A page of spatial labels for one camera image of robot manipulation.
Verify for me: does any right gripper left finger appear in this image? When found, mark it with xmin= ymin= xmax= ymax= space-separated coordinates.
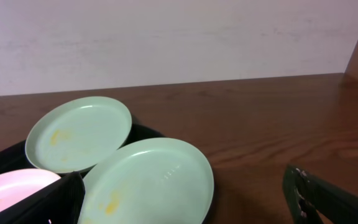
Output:
xmin=0 ymin=172 xmax=85 ymax=224

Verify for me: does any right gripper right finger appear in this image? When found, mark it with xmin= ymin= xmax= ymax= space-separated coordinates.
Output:
xmin=282 ymin=165 xmax=358 ymax=224

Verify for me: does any pink white plate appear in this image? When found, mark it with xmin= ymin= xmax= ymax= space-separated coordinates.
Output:
xmin=0 ymin=169 xmax=60 ymax=212

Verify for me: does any green plate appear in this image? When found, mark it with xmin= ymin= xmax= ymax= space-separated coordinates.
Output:
xmin=78 ymin=138 xmax=214 ymax=224
xmin=25 ymin=96 xmax=132 ymax=174

